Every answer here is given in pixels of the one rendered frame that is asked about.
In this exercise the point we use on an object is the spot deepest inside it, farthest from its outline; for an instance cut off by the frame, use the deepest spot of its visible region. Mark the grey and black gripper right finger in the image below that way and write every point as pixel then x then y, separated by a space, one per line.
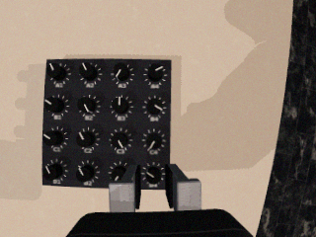
pixel 182 193

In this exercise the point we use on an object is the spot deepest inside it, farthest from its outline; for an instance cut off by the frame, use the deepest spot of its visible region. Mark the black knob box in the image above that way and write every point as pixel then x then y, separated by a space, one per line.
pixel 115 117

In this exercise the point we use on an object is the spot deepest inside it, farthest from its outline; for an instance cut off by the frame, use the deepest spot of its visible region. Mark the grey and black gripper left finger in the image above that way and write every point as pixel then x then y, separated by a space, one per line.
pixel 122 196

